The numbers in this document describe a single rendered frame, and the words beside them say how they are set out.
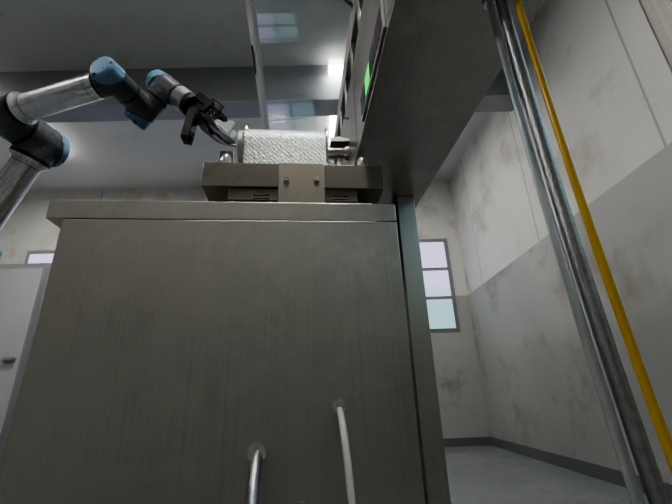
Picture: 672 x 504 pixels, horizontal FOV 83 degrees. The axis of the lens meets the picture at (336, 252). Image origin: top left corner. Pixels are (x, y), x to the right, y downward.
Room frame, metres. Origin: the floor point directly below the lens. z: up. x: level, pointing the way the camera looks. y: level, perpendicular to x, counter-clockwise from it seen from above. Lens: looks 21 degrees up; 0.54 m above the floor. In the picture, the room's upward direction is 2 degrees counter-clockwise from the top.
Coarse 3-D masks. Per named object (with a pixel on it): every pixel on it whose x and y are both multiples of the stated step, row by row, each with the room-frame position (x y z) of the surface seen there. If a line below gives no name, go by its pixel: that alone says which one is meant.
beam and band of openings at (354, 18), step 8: (352, 0) 0.79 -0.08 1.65; (360, 0) 0.72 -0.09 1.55; (360, 8) 0.72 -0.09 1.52; (352, 16) 0.81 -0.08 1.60; (360, 16) 0.72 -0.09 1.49; (352, 24) 0.82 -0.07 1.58; (352, 32) 0.84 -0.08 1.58; (352, 40) 0.87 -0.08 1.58; (352, 48) 0.88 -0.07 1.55; (352, 56) 0.88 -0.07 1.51; (344, 64) 1.01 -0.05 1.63; (352, 64) 0.88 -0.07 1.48; (344, 72) 1.02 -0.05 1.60; (344, 80) 1.03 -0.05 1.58; (344, 88) 1.05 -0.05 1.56; (344, 96) 1.11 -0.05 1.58; (344, 104) 1.15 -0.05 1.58; (344, 112) 1.18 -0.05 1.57; (336, 120) 1.31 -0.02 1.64; (336, 128) 1.32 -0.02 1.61; (336, 136) 1.34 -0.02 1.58
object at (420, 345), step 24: (648, 0) 0.24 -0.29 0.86; (408, 216) 1.09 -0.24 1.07; (408, 240) 1.09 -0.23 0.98; (408, 264) 1.09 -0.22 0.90; (408, 288) 1.09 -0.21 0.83; (408, 312) 1.09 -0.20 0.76; (408, 336) 1.11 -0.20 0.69; (432, 360) 1.09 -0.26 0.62; (432, 384) 1.09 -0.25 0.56; (432, 408) 1.09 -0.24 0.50; (432, 432) 1.09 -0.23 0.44; (432, 456) 1.09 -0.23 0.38; (432, 480) 1.09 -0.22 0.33
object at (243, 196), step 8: (232, 192) 0.72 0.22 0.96; (240, 192) 0.72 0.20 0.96; (248, 192) 0.72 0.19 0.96; (256, 192) 0.73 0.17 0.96; (264, 192) 0.73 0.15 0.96; (272, 192) 0.73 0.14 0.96; (328, 192) 0.74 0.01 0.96; (336, 192) 0.74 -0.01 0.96; (344, 192) 0.75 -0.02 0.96; (352, 192) 0.75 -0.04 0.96; (232, 200) 0.72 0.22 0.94; (240, 200) 0.72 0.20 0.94; (248, 200) 0.73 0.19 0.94; (256, 200) 0.73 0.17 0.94; (264, 200) 0.73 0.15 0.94; (272, 200) 0.73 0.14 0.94; (328, 200) 0.74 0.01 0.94; (336, 200) 0.74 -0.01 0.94; (344, 200) 0.75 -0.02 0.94; (352, 200) 0.75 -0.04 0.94
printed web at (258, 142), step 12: (252, 132) 0.91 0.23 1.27; (264, 132) 0.92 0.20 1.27; (276, 132) 0.92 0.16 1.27; (288, 132) 0.92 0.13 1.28; (300, 132) 0.93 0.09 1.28; (312, 132) 0.93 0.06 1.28; (324, 132) 0.94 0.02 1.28; (252, 144) 0.91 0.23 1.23; (264, 144) 0.91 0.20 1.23; (276, 144) 0.91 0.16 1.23; (288, 144) 0.92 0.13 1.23; (300, 144) 0.92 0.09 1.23; (312, 144) 0.93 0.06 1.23; (324, 144) 0.93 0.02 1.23; (276, 156) 0.92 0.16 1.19; (288, 156) 0.92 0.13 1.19; (300, 156) 0.92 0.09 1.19; (312, 156) 0.93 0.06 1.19; (324, 156) 0.93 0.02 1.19
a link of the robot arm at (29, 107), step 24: (96, 72) 0.77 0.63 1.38; (120, 72) 0.80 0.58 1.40; (0, 96) 0.86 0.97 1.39; (24, 96) 0.85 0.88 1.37; (48, 96) 0.84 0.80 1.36; (72, 96) 0.84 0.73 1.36; (96, 96) 0.84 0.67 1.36; (120, 96) 0.85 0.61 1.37; (0, 120) 0.89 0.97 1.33; (24, 120) 0.90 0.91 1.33
